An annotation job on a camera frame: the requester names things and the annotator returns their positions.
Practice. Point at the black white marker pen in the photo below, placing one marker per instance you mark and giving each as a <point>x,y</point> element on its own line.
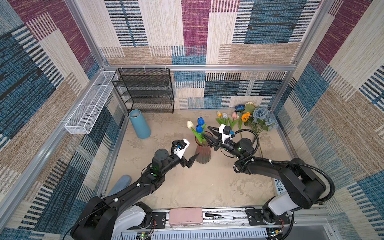
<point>218,217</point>

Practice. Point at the yellow artificial tulip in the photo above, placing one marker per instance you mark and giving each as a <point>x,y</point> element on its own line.
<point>219,118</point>

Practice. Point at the colourful paperback book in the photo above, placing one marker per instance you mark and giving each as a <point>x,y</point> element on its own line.
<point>279,187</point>

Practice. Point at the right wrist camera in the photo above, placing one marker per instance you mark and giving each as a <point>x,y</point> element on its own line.
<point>226,132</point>

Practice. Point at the white mesh wall basket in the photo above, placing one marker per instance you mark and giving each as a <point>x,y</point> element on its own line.
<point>87,112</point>

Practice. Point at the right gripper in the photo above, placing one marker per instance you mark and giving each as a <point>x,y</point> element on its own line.
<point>218,141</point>

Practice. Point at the pink ribbed glass vase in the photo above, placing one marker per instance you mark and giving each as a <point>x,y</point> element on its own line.
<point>204,151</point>

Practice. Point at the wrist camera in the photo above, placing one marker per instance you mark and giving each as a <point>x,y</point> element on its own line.
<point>226,132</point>
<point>179,147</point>

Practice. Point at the pale blue-white artificial tulip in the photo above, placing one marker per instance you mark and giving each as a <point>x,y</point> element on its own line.
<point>225,118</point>

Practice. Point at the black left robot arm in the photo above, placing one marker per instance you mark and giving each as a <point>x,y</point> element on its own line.
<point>99,217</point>

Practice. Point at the white artificial tulip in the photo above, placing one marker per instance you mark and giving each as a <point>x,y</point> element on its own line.
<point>191,126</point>

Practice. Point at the pink artificial tulip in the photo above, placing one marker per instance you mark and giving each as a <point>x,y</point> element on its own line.
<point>234,120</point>

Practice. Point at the teal ceramic vase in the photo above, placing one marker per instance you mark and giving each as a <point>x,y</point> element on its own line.
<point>140,125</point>

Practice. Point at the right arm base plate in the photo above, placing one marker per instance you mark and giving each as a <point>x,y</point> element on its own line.
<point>260,217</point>

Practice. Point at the blue rose orange flower bouquet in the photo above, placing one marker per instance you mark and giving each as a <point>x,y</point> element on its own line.
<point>259,119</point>

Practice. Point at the light blue oval object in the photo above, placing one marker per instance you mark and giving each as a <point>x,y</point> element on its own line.
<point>123,182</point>

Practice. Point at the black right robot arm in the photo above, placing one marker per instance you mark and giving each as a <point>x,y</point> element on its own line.
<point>305,185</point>

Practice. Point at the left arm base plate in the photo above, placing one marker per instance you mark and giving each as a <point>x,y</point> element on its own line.
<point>157,219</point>

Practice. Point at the black wire shelf rack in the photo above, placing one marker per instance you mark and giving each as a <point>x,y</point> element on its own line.
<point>148,90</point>

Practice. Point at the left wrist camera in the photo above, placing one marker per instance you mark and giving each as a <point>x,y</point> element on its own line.
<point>179,147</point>

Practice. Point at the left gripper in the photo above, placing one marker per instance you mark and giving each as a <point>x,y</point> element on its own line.
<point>188,163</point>

